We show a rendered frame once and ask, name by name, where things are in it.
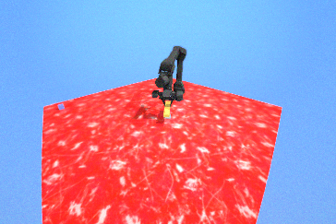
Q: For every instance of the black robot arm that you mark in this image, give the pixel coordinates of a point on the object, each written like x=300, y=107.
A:
x=179, y=54

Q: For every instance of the yellow bar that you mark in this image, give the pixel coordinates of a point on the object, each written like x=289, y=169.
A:
x=167, y=109

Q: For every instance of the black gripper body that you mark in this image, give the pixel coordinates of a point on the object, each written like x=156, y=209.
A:
x=179, y=93

